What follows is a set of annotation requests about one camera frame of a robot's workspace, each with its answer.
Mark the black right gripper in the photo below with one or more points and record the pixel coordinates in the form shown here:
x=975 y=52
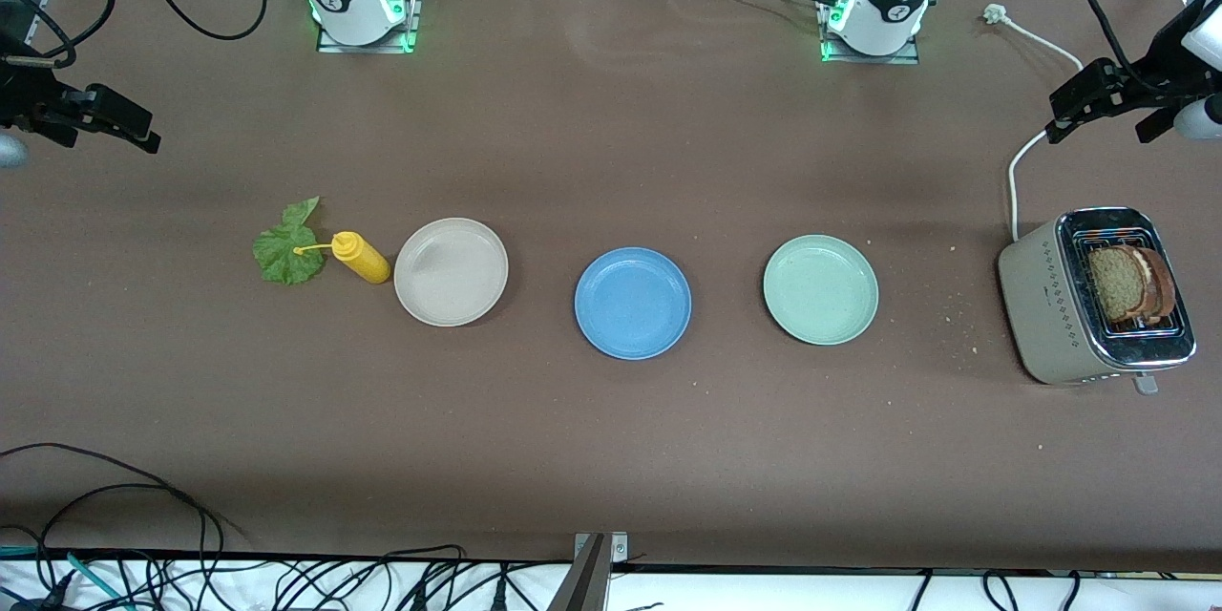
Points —
x=27 y=96

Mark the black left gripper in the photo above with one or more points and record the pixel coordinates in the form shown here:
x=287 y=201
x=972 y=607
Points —
x=1166 y=63

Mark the brown bread slice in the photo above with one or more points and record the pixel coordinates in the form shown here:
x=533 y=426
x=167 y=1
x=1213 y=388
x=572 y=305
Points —
x=1115 y=286
x=1165 y=286

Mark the green lettuce leaf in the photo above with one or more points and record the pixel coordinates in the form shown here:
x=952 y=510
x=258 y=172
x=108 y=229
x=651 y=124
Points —
x=286 y=258

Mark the yellow mustard squeeze bottle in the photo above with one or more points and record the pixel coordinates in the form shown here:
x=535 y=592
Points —
x=363 y=260

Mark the pale green round plate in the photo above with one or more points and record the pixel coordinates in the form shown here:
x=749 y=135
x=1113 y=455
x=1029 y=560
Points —
x=821 y=290

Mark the beige round plate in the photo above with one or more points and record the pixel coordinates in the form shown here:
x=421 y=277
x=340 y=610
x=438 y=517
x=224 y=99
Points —
x=451 y=272

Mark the blue round plate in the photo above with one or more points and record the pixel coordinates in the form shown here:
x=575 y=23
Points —
x=632 y=304

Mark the beige and chrome toaster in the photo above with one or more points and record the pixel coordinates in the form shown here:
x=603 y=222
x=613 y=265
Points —
x=1045 y=305

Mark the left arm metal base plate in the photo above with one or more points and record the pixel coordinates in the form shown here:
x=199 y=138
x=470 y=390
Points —
x=869 y=58

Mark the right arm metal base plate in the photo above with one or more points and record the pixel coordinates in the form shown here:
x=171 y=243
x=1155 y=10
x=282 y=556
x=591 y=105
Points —
x=412 y=10

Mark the grey aluminium extrusion post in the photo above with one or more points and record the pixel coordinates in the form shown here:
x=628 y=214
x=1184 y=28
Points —
x=578 y=587

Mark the silver corner bracket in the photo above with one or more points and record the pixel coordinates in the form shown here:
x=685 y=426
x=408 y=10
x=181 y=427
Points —
x=619 y=546

